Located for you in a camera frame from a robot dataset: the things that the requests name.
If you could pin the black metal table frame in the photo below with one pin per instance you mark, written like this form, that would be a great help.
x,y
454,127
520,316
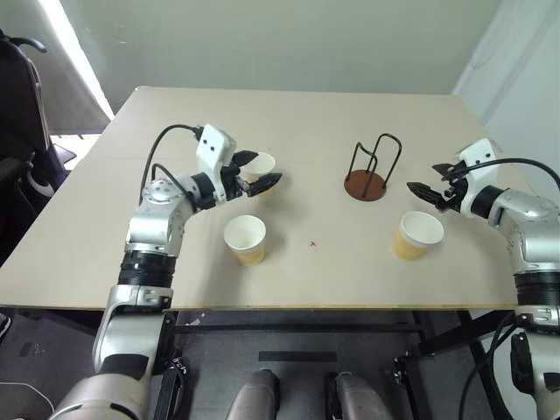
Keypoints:
x,y
306,327

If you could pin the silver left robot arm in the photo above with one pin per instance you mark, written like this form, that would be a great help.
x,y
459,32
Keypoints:
x,y
157,219

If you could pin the tan paper cup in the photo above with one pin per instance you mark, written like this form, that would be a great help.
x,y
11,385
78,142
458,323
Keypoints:
x,y
265,164
251,256
407,249

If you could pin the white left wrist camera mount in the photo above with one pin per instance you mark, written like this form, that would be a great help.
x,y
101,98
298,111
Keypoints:
x,y
212,146

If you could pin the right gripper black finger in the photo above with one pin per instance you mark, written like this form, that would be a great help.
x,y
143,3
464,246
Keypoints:
x,y
426,192
448,168

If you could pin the white curtain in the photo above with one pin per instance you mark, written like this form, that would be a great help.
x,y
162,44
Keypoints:
x,y
516,65

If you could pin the black tape strip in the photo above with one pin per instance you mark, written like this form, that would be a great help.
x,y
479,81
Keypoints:
x,y
297,356

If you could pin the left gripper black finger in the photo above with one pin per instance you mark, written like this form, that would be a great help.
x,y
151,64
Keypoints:
x,y
246,157
264,181

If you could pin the black office chair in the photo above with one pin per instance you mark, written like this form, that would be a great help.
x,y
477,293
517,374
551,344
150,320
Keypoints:
x,y
17,109

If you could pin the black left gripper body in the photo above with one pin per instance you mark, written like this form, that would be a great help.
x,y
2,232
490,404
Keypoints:
x,y
232,186

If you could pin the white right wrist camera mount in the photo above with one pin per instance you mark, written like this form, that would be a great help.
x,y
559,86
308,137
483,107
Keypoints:
x,y
479,155

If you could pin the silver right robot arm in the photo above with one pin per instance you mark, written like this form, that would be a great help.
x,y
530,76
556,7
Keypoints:
x,y
534,219

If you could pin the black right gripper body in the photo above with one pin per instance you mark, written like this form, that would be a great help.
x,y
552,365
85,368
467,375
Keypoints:
x,y
454,190

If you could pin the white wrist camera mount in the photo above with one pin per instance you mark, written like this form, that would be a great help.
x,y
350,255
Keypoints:
x,y
212,146
479,155

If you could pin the dark grey rounded cover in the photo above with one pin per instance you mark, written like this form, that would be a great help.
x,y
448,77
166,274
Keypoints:
x,y
258,394
361,396

